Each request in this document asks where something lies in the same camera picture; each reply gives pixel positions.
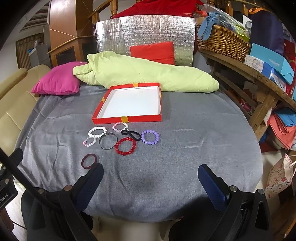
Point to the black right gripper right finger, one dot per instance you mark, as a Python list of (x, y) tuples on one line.
[(222, 196)]

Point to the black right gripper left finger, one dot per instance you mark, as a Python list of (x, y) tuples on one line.
[(75, 198)]

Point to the floral paper bag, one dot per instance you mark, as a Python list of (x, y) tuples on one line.
[(280, 176)]

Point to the silver metal bangle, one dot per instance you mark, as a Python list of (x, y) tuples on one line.
[(108, 141)]

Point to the grey blanket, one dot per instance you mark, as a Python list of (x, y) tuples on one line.
[(155, 183)]

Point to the beige leather sofa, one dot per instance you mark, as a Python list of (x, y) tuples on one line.
[(17, 102)]

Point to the wooden side table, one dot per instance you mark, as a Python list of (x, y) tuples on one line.
[(254, 93)]

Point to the red shallow box lid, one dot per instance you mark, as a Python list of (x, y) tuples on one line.
[(130, 103)]

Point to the magenta pillow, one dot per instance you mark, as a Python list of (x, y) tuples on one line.
[(59, 81)]

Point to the light green folded quilt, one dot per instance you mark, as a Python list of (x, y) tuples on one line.
[(110, 69)]

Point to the white patterned box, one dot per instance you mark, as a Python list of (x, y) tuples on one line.
[(254, 63)]

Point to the blue fashion box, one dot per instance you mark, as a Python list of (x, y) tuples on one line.
[(275, 60)]

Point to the wicker basket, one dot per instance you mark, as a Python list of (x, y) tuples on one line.
[(225, 42)]

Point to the red cushion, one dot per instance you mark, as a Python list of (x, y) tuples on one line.
[(158, 52)]

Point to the silver insulation foil mat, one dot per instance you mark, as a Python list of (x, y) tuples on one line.
[(120, 34)]

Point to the navy tote bag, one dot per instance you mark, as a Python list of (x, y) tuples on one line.
[(266, 30)]

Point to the wooden cabinet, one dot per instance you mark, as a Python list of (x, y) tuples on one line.
[(70, 30)]

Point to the red fabric on headboard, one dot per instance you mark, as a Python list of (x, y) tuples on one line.
[(161, 7)]

